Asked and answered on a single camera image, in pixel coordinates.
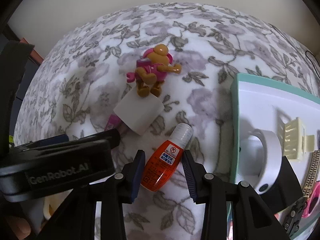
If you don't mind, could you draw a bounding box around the cream plastic holder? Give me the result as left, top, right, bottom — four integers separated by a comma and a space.
276, 108, 315, 161

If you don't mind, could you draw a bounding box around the orange glue bottle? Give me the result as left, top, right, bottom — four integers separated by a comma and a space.
141, 123, 193, 192

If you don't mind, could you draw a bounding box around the person hand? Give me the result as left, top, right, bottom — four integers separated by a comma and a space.
7, 217, 43, 239

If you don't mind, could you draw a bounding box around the black block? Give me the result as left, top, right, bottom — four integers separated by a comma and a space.
260, 156, 303, 214

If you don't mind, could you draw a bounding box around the white tape roll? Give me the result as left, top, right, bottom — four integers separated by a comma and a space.
236, 129, 282, 194

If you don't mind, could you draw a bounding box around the pink foam piece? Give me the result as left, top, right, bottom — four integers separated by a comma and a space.
302, 181, 320, 218

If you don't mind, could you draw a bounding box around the floral purple blanket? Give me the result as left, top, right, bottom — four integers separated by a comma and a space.
14, 3, 319, 179

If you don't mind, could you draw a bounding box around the purple tube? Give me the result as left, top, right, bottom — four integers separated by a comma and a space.
104, 113, 129, 134

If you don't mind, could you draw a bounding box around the teal white box tray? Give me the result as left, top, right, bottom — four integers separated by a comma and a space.
229, 73, 320, 240

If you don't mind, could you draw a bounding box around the white eraser block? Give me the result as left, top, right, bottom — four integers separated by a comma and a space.
113, 87, 164, 135

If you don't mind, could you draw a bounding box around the brown pink dog figurine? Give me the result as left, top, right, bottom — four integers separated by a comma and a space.
126, 44, 182, 98

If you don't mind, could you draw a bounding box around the black cable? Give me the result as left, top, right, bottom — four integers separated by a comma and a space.
305, 50, 320, 75

